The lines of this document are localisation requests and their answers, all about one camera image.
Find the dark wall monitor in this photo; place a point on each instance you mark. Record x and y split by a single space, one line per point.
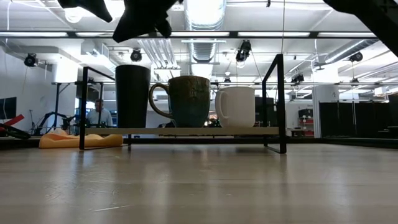
7 108

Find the background robot rig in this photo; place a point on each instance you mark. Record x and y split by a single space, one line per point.
56 118

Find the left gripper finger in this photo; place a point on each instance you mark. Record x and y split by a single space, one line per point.
140 15
90 3

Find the black partition screens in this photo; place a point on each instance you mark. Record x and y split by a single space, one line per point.
351 119

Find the black metal table frame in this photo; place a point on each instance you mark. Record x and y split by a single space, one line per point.
342 141

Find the red bar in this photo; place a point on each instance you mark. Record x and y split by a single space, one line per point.
14 120

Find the black ceiling camera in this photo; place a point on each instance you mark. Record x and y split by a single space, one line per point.
30 60
356 57
243 51
136 55

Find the black tumbler cup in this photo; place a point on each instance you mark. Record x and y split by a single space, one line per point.
132 96

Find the orange cloth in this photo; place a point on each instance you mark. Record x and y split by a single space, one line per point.
77 141

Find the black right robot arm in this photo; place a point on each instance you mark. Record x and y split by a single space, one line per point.
373 15

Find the long ceiling light strip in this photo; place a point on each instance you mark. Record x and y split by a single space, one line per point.
273 34

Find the white mug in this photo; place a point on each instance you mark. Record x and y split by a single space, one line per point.
239 107

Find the person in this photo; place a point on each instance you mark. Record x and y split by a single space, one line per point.
99 116

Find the brown green glazed mug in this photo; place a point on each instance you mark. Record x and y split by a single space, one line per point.
189 102

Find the red storage rack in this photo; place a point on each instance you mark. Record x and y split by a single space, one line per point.
306 123

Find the wooden shelf with black frame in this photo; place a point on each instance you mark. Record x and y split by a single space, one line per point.
186 131

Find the silver ventilation duct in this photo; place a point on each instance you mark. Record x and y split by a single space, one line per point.
203 18

